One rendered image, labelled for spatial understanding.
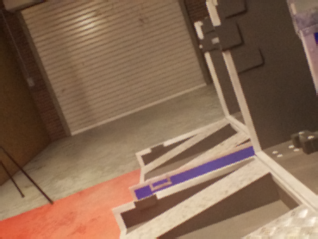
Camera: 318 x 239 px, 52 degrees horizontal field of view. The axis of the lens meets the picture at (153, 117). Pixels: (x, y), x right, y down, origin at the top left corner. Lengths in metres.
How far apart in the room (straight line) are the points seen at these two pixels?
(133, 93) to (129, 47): 0.93
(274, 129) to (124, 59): 5.19
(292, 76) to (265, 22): 0.30
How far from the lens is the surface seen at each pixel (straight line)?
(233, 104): 2.71
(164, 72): 6.69
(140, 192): 1.99
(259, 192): 1.52
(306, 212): 1.17
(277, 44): 1.71
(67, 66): 6.78
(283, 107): 1.73
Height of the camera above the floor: 0.77
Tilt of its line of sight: 9 degrees down
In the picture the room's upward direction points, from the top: 20 degrees counter-clockwise
